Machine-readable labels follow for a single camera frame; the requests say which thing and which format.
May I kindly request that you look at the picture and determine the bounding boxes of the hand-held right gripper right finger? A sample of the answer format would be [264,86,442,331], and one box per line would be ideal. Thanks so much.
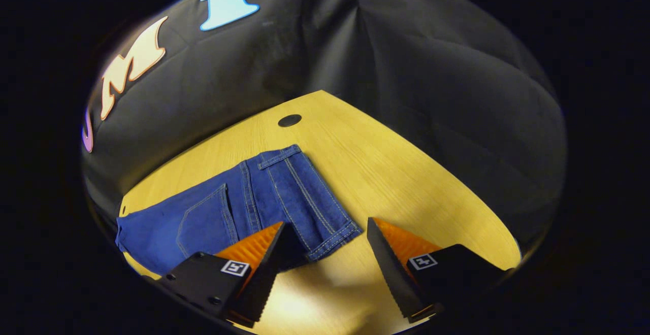
[367,217,513,324]

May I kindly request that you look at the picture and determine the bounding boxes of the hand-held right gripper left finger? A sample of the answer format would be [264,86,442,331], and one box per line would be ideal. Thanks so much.
[145,222,295,328]

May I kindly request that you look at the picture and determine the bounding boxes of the blue jeans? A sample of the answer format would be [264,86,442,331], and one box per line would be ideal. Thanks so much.
[116,145,363,277]

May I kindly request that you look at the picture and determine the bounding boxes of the black backdrop cloth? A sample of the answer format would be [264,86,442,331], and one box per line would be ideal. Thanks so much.
[81,0,567,254]

